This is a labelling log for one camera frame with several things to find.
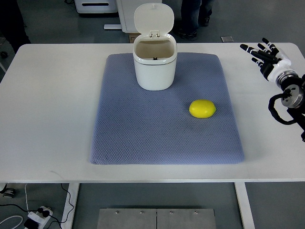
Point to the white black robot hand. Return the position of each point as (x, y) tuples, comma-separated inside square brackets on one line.
[(272, 61)]

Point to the yellow lemon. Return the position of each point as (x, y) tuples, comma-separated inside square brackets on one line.
[(202, 108)]

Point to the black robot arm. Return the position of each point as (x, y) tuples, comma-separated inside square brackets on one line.
[(292, 97)]

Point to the white trash bin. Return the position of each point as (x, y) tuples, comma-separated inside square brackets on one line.
[(155, 50)]

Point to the grey floor socket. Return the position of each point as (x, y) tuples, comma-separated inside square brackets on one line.
[(227, 39)]

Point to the person legs dark trousers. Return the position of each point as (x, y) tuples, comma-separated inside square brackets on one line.
[(194, 13)]

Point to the white table leg right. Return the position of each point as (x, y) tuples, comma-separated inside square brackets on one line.
[(244, 205)]

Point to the white table leg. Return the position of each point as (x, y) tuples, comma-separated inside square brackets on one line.
[(244, 205), (70, 206)]

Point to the cardboard box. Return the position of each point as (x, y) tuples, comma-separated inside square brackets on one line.
[(133, 36)]

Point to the blue quilted mat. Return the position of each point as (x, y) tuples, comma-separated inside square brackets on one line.
[(136, 126)]

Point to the white cabinet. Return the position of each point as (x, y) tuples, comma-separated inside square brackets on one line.
[(126, 10)]

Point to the white machine base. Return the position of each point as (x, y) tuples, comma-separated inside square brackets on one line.
[(95, 6)]

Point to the metal floor plate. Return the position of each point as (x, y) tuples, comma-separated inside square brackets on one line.
[(156, 218)]

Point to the white table leg left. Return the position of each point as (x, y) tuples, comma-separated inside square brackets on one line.
[(70, 206)]

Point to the white power strip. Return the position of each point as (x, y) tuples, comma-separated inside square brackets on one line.
[(41, 216)]

